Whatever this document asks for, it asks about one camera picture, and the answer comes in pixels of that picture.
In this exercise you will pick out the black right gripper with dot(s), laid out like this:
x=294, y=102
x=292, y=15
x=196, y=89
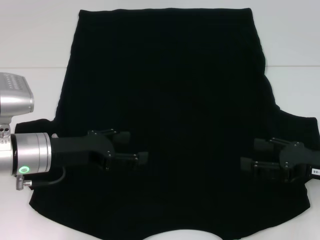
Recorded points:
x=300, y=160

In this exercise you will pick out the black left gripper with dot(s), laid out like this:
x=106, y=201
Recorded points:
x=82, y=147

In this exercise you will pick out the black shirt with FREE print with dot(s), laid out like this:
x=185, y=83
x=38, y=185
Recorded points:
x=175, y=87

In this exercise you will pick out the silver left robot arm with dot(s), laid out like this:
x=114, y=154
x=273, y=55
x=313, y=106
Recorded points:
x=27, y=155

